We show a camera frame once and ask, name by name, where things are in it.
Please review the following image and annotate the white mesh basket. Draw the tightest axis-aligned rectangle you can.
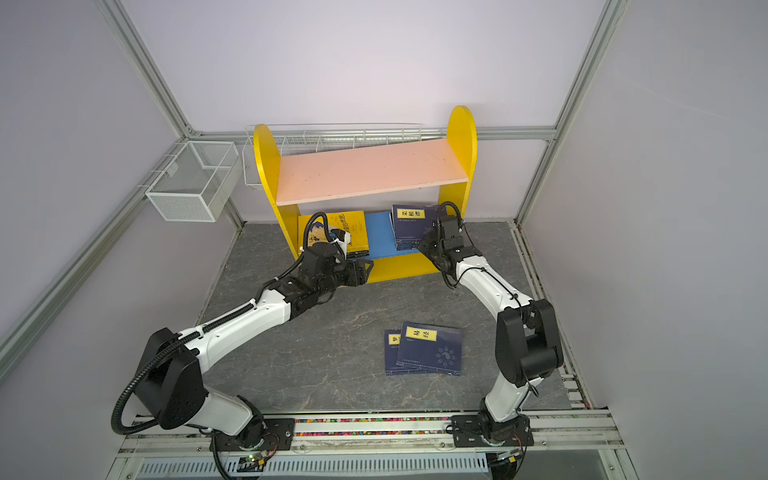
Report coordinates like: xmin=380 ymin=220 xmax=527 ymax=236
xmin=146 ymin=140 xmax=243 ymax=223

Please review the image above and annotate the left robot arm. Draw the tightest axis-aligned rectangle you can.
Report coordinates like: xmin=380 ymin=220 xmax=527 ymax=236
xmin=110 ymin=212 xmax=373 ymax=449

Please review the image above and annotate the yellow wooden bookshelf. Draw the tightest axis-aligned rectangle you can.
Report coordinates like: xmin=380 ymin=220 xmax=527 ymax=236
xmin=252 ymin=106 xmax=478 ymax=257

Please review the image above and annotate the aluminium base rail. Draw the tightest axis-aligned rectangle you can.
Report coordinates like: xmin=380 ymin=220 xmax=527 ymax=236
xmin=108 ymin=410 xmax=637 ymax=479

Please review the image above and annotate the white wire rack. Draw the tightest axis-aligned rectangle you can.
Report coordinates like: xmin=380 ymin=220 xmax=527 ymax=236
xmin=270 ymin=124 xmax=427 ymax=157

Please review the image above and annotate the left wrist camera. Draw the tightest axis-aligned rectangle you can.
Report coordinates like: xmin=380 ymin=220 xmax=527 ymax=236
xmin=329 ymin=228 xmax=351 ymax=245

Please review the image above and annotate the navy book bottom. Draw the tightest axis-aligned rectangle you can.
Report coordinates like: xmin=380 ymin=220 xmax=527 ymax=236
xmin=396 ymin=321 xmax=463 ymax=376

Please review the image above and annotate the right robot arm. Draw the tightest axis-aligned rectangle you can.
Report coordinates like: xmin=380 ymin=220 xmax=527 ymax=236
xmin=418 ymin=201 xmax=564 ymax=449

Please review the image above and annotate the navy book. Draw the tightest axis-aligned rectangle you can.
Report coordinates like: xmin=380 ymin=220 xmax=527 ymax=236
xmin=390 ymin=205 xmax=437 ymax=251
xmin=396 ymin=321 xmax=463 ymax=376
xmin=384 ymin=329 xmax=404 ymax=375

